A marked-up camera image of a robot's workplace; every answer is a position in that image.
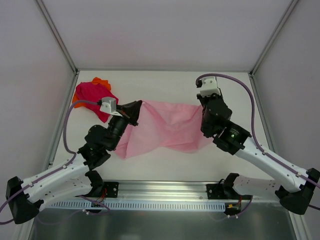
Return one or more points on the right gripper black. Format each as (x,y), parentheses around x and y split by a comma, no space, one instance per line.
(210,99)

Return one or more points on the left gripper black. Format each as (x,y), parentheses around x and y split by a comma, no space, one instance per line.
(125,113)

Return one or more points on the light pink t shirt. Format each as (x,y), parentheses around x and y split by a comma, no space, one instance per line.
(176,126)

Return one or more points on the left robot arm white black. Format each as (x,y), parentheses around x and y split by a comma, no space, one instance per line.
(77,176)

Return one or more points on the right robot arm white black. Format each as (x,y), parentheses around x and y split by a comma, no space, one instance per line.
(292,186)

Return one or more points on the orange folded t shirt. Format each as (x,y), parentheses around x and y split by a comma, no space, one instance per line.
(92,90)

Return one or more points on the magenta folded t shirt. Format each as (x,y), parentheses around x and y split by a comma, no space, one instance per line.
(95,108)

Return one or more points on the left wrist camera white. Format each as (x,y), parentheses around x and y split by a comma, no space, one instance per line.
(109,106)

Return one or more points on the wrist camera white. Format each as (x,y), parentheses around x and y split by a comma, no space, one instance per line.
(209,87)
(109,106)

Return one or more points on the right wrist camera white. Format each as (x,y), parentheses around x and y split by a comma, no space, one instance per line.
(209,87)

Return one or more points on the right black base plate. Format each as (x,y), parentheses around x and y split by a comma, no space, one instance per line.
(217,191)

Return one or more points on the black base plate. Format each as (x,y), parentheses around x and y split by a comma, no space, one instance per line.
(109,189)
(217,191)

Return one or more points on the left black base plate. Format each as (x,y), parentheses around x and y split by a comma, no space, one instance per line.
(109,189)

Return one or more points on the aluminium mounting rail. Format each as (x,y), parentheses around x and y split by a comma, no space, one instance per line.
(192,190)

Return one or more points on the white slotted cable duct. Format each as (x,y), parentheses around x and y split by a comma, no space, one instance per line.
(139,205)

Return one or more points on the left aluminium frame post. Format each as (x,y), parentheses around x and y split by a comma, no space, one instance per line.
(56,35)

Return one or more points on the aluminium frame post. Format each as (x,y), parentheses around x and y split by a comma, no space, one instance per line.
(274,35)
(56,35)

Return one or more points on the right aluminium frame post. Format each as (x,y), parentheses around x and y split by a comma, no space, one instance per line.
(274,35)

